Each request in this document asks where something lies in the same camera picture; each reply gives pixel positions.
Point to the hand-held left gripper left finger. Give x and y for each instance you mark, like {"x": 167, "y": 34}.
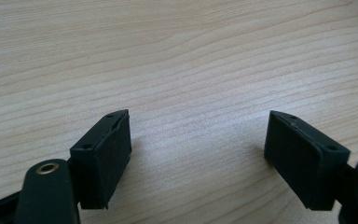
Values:
{"x": 102, "y": 161}

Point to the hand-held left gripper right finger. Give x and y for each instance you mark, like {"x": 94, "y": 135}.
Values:
{"x": 304, "y": 161}

